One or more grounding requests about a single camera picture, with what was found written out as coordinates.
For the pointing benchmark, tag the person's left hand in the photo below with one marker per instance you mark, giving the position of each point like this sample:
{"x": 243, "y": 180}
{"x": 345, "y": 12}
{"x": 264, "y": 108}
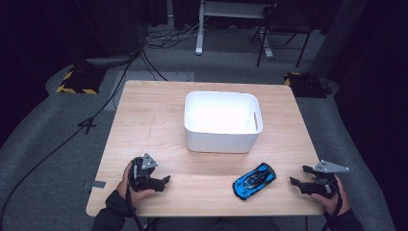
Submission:
{"x": 125, "y": 189}

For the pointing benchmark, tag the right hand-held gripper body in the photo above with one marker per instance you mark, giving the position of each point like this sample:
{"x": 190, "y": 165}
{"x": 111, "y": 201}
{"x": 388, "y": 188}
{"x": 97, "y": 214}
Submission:
{"x": 322, "y": 183}

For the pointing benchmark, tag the black chair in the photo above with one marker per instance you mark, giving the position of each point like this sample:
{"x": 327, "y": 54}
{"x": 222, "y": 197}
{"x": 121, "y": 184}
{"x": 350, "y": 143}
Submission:
{"x": 282, "y": 22}

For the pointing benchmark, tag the grey tape strip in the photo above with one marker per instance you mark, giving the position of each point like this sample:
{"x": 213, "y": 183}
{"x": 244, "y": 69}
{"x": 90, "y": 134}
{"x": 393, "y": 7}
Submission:
{"x": 97, "y": 184}

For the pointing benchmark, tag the person's right hand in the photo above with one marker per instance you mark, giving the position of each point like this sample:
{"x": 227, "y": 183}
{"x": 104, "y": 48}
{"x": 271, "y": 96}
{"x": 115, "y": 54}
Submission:
{"x": 335, "y": 202}

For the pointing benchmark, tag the blue toy car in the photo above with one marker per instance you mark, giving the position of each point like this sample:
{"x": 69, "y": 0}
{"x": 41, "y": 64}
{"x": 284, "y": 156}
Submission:
{"x": 253, "y": 181}

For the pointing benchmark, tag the white metal desk frame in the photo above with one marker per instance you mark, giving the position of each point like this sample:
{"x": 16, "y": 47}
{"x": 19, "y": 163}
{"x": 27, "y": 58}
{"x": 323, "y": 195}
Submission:
{"x": 199, "y": 32}

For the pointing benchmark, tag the large black yellow striped base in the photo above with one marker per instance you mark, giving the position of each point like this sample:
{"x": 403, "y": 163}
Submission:
{"x": 80, "y": 80}

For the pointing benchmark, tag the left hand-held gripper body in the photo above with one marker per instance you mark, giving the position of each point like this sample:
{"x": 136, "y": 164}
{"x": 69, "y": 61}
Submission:
{"x": 144, "y": 174}

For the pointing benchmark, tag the grey pillar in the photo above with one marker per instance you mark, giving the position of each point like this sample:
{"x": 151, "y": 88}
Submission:
{"x": 336, "y": 35}

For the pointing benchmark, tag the person's lap dark clothing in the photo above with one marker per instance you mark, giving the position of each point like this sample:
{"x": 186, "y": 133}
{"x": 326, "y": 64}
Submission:
{"x": 211, "y": 224}

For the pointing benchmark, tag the white plastic bin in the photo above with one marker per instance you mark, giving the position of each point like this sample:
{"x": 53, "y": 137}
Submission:
{"x": 221, "y": 142}

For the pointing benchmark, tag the small black yellow striped base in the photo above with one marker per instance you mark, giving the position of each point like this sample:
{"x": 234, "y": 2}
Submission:
{"x": 304, "y": 85}

